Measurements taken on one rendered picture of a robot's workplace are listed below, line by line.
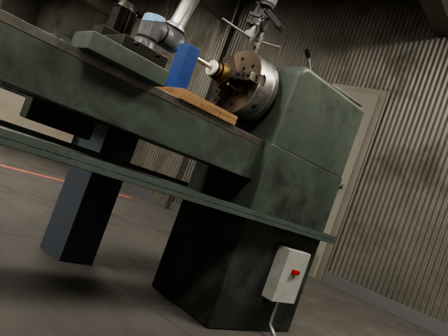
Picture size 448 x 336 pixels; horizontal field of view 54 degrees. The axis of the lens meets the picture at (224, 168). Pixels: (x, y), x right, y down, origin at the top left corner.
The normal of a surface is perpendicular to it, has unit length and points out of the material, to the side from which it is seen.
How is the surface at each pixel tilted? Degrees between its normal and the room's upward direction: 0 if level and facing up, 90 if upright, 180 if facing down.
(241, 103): 90
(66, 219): 90
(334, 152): 90
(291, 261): 90
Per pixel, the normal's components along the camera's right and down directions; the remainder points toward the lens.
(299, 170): 0.64, 0.21
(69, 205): -0.59, -0.24
